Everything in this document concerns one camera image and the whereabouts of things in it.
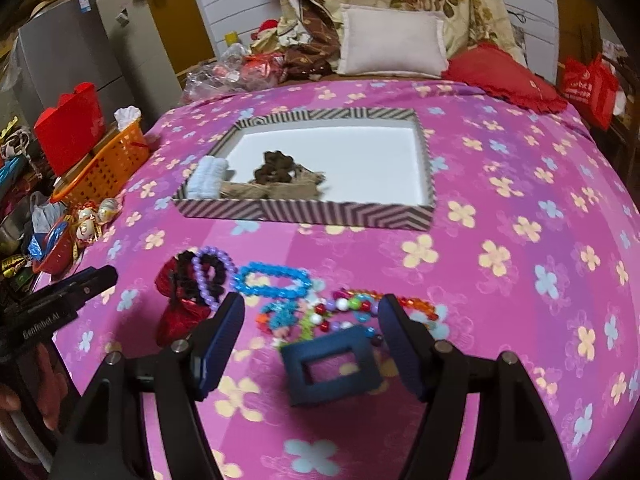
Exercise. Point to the red heart pillow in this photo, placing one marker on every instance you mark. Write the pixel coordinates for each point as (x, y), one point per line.
(500, 77)

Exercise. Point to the white pillow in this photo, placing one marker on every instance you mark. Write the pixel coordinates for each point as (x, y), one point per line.
(392, 40)

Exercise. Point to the black scrunchie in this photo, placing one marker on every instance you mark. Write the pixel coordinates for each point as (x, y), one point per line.
(185, 272)

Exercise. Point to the light blue folded cloth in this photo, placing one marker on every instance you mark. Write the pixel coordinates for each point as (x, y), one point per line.
(207, 177)

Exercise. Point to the painted decorative ball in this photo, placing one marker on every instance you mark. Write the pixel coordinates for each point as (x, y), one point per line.
(86, 212)
(108, 209)
(85, 230)

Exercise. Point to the white tissue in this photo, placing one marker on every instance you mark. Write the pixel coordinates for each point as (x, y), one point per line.
(127, 117)

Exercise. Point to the red plastic bowl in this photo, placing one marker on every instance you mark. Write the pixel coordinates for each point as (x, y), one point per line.
(57, 255)

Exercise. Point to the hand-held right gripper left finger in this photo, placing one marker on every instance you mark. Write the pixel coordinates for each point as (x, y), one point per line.
(222, 340)

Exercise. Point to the blue plastic bag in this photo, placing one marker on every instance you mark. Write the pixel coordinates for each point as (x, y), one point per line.
(42, 240)

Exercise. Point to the blue square hair clip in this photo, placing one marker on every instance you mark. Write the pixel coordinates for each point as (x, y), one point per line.
(295, 375)

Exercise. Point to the brown patterned blanket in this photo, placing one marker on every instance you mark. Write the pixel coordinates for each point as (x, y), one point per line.
(312, 45)

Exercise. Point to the pink floral bed sheet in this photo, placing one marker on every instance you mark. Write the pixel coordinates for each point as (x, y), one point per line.
(500, 270)

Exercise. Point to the red gift box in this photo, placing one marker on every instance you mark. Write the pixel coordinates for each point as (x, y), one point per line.
(70, 130)

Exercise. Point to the red plastic bag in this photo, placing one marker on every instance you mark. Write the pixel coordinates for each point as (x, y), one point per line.
(262, 66)

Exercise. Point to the striped shallow cardboard box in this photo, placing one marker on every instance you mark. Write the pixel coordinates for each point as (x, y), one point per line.
(350, 160)

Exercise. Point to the grey refrigerator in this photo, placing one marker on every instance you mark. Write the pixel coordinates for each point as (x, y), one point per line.
(65, 55)

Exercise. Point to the red bow hair clip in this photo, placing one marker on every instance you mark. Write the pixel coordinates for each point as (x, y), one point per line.
(177, 322)

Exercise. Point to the yellow small container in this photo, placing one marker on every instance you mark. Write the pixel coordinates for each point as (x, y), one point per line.
(231, 40)

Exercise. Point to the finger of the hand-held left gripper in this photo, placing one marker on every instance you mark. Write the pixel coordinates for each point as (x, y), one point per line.
(85, 282)

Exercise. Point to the red shopping bag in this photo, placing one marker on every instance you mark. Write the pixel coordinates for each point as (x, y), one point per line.
(590, 90)

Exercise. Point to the burlap bow hair clip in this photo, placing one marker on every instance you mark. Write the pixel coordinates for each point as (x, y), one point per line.
(295, 187)

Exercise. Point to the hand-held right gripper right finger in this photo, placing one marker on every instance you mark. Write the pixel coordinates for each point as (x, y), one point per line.
(400, 345)

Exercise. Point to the red plush toy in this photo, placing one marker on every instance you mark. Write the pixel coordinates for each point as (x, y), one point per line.
(267, 30)

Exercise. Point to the orange bag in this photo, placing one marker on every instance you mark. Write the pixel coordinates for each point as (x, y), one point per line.
(107, 165)

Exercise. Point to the clear plastic bag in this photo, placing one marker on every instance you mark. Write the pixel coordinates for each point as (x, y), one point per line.
(210, 77)

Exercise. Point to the person's left hand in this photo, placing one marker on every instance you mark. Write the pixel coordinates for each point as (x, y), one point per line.
(52, 390)

